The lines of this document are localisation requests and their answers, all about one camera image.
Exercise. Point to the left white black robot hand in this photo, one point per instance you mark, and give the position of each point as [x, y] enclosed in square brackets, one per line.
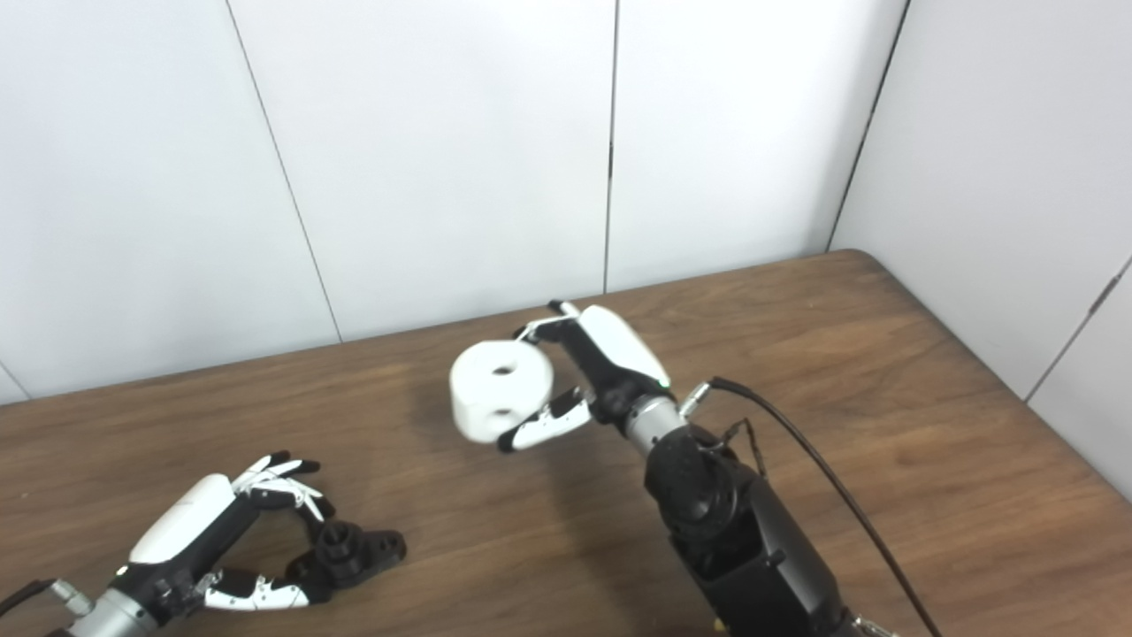
[190, 522]

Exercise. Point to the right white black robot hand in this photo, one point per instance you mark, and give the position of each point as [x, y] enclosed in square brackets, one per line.
[619, 354]

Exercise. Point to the round white plastic piece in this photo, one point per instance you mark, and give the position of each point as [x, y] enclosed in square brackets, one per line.
[486, 389]

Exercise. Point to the black plastic holder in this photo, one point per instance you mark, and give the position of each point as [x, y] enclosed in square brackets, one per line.
[354, 548]

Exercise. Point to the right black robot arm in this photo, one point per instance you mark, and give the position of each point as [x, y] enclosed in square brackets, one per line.
[734, 531]

